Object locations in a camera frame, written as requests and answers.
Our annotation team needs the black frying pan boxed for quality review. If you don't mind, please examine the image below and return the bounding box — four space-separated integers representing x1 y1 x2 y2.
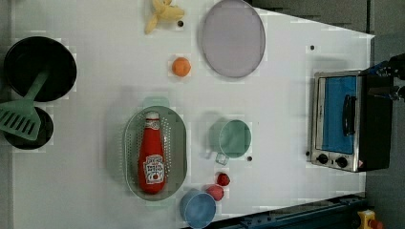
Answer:
4 36 77 102

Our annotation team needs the red plush ketchup bottle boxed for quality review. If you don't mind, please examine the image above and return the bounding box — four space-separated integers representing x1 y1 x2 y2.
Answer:
138 112 165 195

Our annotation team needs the orange toy fruit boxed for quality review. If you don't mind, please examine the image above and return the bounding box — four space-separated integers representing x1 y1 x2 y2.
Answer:
172 57 191 77

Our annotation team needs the yellow red emergency button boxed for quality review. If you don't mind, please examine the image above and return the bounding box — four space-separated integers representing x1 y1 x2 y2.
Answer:
357 210 384 229

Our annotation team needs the green oval strainer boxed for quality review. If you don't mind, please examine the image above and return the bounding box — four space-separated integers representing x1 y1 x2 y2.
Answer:
123 96 187 201

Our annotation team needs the yellow peeled toy banana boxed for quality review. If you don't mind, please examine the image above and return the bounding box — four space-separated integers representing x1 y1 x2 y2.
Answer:
144 0 184 34

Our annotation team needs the blue cup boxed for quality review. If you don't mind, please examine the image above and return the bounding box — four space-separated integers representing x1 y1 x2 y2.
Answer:
180 189 216 229

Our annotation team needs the red toy strawberry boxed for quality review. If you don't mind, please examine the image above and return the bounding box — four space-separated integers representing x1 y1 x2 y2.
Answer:
217 173 230 186

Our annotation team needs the blue metal rail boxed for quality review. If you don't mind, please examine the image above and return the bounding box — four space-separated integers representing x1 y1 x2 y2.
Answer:
205 195 368 229

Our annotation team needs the green slotted spatula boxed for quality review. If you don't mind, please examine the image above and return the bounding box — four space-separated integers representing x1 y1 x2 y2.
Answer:
0 70 50 140

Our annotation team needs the pink toy fruit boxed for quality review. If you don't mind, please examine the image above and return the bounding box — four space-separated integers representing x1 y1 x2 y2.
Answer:
205 185 224 201

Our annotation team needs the small black bowl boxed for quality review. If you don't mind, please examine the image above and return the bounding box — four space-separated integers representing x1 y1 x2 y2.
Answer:
4 107 53 150

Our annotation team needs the silver toaster oven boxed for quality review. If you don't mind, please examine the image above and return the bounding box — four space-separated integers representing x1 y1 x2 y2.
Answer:
310 71 394 173

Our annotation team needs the green mug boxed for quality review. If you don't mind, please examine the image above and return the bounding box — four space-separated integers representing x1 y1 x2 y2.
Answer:
208 118 252 165

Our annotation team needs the purple round plate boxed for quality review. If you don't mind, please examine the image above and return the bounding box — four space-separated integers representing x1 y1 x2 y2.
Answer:
202 0 266 77

